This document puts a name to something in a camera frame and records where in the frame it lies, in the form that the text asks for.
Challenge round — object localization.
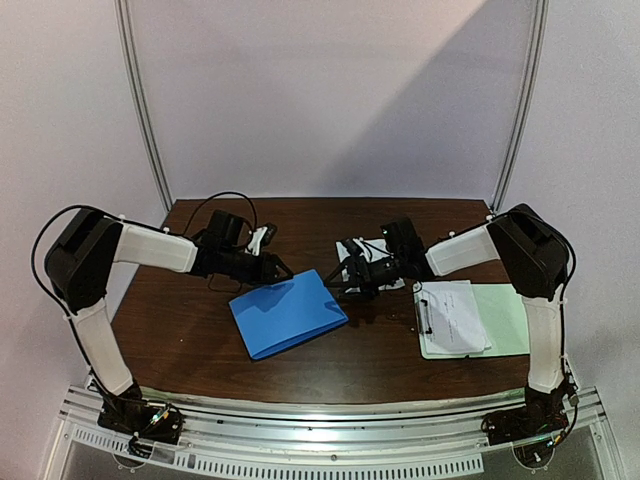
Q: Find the left aluminium frame post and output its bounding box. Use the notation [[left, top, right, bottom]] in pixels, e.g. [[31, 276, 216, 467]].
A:
[[114, 0, 174, 212]]

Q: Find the metal clipboard clip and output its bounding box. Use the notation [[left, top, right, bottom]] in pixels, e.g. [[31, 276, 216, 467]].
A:
[[415, 299, 433, 335]]

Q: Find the white paper sheet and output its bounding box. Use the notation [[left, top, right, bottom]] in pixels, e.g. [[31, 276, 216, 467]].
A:
[[335, 237, 405, 291]]

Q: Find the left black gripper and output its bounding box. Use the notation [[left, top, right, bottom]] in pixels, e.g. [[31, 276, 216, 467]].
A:
[[220, 247, 294, 286]]

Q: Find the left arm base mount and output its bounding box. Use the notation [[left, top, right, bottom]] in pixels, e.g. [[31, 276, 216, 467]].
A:
[[97, 397, 185, 459]]

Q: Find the white paper sheets stack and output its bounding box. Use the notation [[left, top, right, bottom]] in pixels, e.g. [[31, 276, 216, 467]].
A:
[[413, 281, 492, 358]]

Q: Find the blue folder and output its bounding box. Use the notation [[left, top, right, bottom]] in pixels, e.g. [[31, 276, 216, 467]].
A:
[[229, 270, 348, 360]]

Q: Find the right aluminium frame post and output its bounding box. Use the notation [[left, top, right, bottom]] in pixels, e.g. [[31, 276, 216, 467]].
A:
[[489, 0, 549, 213]]

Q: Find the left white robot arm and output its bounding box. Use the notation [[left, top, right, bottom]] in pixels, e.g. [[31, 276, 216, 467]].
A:
[[44, 206, 294, 434]]

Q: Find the aluminium frame post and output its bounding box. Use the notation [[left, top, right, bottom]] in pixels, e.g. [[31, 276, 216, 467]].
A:
[[489, 0, 549, 213], [114, 0, 174, 212]]

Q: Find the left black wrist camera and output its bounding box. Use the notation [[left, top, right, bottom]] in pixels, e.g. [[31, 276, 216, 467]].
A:
[[207, 209, 279, 254]]

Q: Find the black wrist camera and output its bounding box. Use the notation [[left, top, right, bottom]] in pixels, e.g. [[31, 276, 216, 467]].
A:
[[207, 209, 279, 254], [342, 216, 426, 261]]

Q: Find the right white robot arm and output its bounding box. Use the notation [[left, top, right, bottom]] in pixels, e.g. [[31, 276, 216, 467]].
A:
[[323, 203, 576, 436]]

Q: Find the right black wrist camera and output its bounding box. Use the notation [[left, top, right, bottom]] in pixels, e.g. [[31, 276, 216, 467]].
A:
[[342, 216, 426, 261]]

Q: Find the aluminium front rail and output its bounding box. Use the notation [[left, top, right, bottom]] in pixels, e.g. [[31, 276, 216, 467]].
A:
[[44, 387, 622, 479]]

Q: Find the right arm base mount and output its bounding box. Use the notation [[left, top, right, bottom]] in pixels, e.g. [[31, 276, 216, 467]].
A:
[[480, 394, 579, 470]]

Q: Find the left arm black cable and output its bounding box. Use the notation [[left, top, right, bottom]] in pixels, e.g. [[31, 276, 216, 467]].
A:
[[32, 192, 259, 311]]

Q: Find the green clipboard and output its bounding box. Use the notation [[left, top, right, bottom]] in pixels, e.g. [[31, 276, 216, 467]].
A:
[[421, 281, 529, 360]]

